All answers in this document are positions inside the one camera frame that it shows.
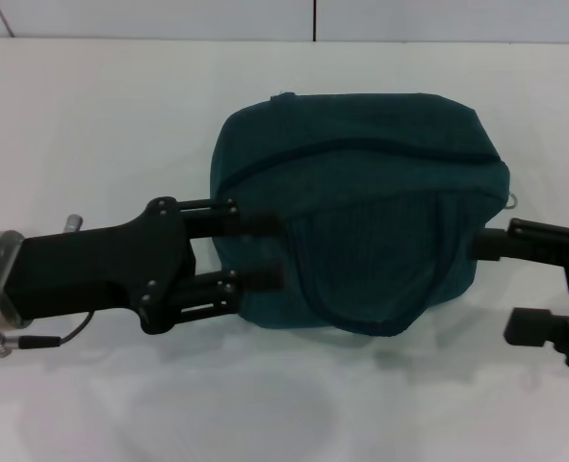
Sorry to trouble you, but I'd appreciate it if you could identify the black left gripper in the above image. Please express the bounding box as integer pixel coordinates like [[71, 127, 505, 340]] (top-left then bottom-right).
[[4, 195, 285, 336]]

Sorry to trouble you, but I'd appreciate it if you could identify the left arm connector cable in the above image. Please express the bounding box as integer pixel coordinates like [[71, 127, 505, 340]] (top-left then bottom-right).
[[0, 214, 96, 360]]

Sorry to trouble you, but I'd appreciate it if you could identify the dark teal insulated lunch bag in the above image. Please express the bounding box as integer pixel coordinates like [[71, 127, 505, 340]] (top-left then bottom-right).
[[209, 90, 511, 338]]

